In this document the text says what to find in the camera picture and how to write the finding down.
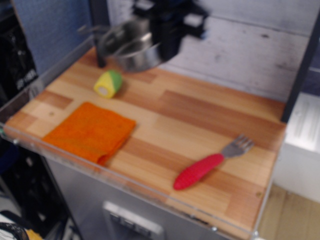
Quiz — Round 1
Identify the clear acrylic table guard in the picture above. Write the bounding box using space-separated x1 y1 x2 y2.
0 48 286 240

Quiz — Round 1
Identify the stainless steel saucepan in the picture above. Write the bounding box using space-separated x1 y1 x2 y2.
77 18 162 73

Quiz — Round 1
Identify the dark right shelf post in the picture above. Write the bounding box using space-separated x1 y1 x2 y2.
280 11 320 123

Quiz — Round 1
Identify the silver dispenser button panel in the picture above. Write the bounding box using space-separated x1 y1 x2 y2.
102 201 166 240

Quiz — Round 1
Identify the red handled metal fork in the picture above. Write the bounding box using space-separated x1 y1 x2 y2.
173 134 255 191

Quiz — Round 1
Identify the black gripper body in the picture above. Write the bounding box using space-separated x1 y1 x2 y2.
132 0 209 40

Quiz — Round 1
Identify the white side cabinet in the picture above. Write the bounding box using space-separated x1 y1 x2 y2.
273 93 320 202

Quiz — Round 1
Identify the orange knitted cloth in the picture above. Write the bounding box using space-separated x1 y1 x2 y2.
42 102 136 166

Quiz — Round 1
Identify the toy corn cob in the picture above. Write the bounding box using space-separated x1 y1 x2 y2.
93 70 123 99

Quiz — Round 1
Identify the dark left shelf post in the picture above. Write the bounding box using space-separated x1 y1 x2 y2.
88 0 110 68

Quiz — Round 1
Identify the yellow object bottom left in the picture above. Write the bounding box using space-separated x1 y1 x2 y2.
25 229 43 240

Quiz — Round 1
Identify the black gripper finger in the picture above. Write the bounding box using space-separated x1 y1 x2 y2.
151 21 184 62

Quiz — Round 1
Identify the dark shelf post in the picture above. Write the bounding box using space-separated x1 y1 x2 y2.
88 0 110 68
280 11 320 123

